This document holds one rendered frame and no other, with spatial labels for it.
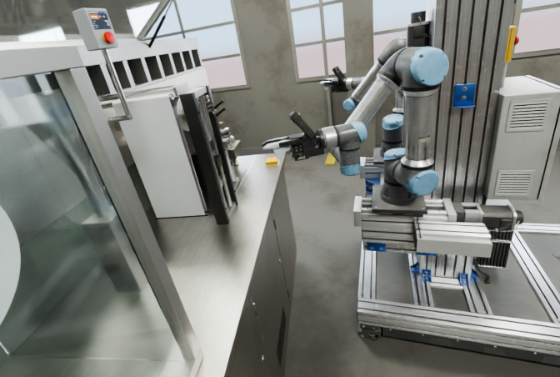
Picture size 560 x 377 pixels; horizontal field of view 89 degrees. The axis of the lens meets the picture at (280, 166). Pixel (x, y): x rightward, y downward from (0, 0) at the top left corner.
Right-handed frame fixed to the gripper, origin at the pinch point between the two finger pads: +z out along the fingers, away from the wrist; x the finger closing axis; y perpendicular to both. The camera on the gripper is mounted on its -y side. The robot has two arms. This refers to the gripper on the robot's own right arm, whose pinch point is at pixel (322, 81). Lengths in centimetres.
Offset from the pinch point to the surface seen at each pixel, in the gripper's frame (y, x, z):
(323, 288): 114, -80, -31
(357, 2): -34, 138, 43
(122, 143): -19, -134, 13
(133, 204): -32, -157, -74
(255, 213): 18, -114, -38
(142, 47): -53, -96, 36
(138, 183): 1, -136, 13
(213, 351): 12, -160, -74
